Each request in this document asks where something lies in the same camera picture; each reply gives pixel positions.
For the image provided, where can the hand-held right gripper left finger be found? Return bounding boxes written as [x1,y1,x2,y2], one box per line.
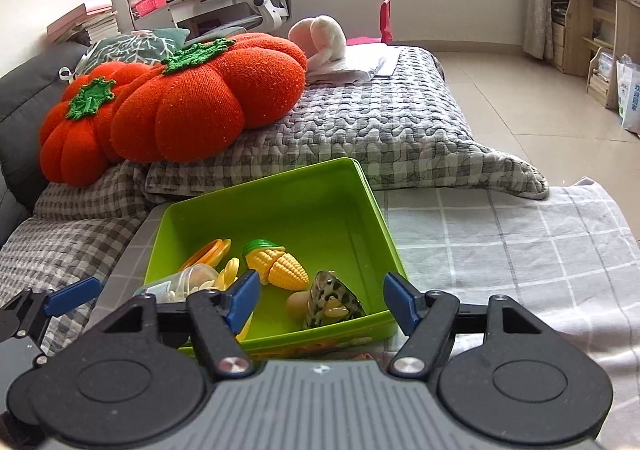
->
[87,270,262,378]

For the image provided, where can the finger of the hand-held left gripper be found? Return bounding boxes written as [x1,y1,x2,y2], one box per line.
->
[0,276,103,347]

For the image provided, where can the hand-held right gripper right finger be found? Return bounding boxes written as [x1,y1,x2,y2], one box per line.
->
[382,272,556,378]

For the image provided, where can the clear cotton swab jar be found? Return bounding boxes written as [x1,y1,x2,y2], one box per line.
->
[135,263,221,303]

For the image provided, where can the yellow toy corn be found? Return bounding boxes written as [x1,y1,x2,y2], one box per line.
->
[242,238,310,291]

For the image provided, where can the orange toy slice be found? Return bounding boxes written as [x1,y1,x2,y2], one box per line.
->
[178,238,234,273]

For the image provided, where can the green plastic box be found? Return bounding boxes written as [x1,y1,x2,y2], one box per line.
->
[134,157,409,362]

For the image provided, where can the grey grid sheet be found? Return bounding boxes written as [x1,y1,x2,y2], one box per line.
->
[99,177,640,450]

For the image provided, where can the small orange pumpkin cushion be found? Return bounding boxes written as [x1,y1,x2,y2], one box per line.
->
[38,62,166,189]

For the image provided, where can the grey checked quilt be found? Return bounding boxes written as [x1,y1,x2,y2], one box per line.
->
[0,45,550,357]

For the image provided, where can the grey sofa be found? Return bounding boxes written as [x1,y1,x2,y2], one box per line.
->
[0,40,91,247]

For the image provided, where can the large orange pumpkin cushion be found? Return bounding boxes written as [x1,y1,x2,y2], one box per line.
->
[110,32,309,163]

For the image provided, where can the white papers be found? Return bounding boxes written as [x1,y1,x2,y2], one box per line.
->
[304,43,401,83]

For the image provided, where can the teal patterned pillow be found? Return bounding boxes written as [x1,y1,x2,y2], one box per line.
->
[74,28,191,76]

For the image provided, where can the white pink plush toy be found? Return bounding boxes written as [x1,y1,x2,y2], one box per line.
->
[288,15,349,76]

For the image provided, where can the stack of books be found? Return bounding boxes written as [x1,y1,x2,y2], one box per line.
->
[46,0,121,46]

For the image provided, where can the red object on bed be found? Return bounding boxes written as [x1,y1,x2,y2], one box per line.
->
[347,0,395,46]

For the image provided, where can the pink basket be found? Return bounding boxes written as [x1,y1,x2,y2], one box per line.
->
[130,0,169,18]

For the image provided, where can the white paper bag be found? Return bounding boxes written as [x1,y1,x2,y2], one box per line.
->
[614,54,640,133]

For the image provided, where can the wooden desk with shelves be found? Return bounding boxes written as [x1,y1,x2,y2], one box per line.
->
[549,0,640,111]

